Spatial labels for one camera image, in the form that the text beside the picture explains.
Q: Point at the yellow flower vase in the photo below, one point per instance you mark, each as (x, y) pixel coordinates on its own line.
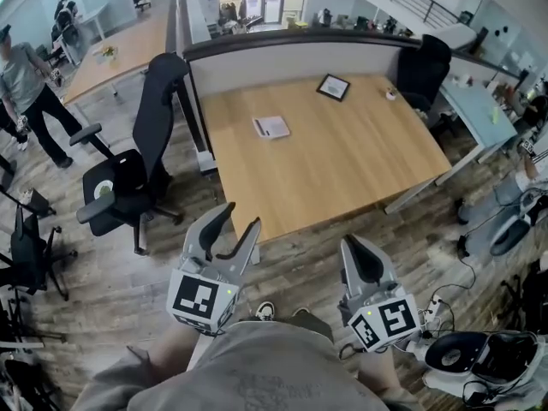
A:
(109, 52)

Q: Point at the small potted plant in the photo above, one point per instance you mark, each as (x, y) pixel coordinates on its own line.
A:
(391, 94)

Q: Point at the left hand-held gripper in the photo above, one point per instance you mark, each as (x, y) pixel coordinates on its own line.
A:
(194, 296)

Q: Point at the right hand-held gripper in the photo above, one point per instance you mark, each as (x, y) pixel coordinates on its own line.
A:
(385, 319)

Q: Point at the grey desk partition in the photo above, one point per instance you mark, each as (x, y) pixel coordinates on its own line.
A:
(291, 60)

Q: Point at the person's left forearm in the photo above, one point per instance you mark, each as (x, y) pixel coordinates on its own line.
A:
(171, 349)

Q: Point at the person's right forearm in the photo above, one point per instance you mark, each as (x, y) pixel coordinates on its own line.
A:
(379, 377)

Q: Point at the black folding stand chair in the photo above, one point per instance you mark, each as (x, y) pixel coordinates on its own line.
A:
(30, 251)

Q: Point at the person's right shoe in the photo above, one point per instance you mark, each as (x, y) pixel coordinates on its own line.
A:
(301, 311)

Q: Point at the person's grey shirt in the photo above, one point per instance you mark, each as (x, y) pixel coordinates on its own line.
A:
(240, 375)

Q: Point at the black framed picture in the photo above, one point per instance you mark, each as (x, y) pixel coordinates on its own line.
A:
(333, 87)

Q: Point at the white power strip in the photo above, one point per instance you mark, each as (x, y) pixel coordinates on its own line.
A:
(433, 305)

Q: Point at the person's left shoe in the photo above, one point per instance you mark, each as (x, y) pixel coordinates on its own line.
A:
(265, 311)

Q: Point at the black high-back office chair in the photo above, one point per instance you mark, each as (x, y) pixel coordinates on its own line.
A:
(421, 71)

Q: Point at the white and black wheeled device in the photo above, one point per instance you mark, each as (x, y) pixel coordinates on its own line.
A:
(520, 221)

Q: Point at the black office chair with armrests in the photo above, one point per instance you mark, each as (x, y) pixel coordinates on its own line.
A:
(141, 161)

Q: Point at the white and black headset device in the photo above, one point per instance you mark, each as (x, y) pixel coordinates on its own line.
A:
(475, 355)

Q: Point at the person's shoe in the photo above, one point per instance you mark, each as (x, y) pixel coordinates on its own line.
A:
(265, 311)
(301, 311)

